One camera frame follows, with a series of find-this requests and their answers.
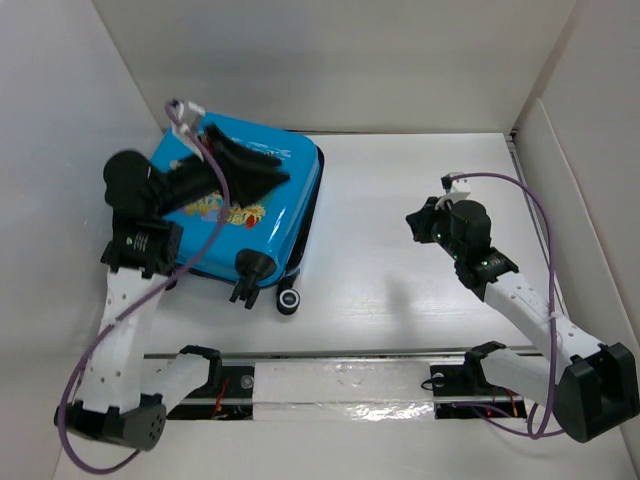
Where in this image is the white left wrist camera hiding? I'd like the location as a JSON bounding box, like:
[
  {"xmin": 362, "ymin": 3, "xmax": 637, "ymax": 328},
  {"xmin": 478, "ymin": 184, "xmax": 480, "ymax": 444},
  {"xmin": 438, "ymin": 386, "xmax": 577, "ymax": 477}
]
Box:
[{"xmin": 164, "ymin": 99, "xmax": 206, "ymax": 155}]

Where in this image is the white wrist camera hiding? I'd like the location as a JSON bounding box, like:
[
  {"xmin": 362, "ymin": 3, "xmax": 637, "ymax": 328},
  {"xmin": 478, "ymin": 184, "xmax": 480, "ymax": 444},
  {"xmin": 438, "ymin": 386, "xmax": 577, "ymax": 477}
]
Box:
[
  {"xmin": 436, "ymin": 172, "xmax": 471, "ymax": 210},
  {"xmin": 164, "ymin": 99, "xmax": 206, "ymax": 155}
]

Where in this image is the blue hard-shell suitcase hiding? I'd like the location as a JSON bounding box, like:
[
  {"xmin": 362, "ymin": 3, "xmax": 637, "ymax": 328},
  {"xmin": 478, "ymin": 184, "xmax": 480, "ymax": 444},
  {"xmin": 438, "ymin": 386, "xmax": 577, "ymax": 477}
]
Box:
[{"xmin": 159, "ymin": 113, "xmax": 326, "ymax": 316}]

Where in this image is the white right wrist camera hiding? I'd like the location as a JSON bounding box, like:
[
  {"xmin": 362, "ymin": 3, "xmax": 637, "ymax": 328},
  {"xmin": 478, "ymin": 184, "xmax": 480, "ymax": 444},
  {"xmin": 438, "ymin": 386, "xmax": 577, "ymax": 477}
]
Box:
[{"xmin": 436, "ymin": 172, "xmax": 471, "ymax": 210}]

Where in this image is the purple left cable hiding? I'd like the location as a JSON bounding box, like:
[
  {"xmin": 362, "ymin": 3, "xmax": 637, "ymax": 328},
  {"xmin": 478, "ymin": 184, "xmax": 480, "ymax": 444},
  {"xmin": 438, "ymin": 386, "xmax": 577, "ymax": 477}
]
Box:
[{"xmin": 55, "ymin": 99, "xmax": 232, "ymax": 475}]

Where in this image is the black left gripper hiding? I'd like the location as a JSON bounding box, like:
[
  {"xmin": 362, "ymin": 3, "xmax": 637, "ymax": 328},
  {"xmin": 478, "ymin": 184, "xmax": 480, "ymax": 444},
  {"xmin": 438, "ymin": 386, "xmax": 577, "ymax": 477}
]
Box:
[{"xmin": 156, "ymin": 122, "xmax": 290, "ymax": 214}]

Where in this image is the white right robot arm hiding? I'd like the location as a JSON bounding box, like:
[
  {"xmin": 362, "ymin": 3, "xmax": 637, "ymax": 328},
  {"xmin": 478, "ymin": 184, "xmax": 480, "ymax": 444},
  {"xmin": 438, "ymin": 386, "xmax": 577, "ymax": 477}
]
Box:
[{"xmin": 406, "ymin": 197, "xmax": 639, "ymax": 443}]

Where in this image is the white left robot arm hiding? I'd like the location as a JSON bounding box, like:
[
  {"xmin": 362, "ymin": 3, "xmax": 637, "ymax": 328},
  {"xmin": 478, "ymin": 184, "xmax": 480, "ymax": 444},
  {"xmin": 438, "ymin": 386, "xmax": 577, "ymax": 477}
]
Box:
[{"xmin": 54, "ymin": 125, "xmax": 289, "ymax": 457}]

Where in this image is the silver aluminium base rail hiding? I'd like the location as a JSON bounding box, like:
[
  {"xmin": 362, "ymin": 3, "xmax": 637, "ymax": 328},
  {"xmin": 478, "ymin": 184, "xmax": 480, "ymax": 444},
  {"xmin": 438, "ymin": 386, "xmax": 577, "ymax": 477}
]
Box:
[{"xmin": 168, "ymin": 352, "xmax": 531, "ymax": 424}]

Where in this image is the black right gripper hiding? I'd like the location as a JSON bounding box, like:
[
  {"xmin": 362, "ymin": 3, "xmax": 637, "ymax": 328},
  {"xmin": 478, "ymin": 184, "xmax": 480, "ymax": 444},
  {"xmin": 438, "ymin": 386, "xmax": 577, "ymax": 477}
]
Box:
[{"xmin": 405, "ymin": 196, "xmax": 464, "ymax": 261}]

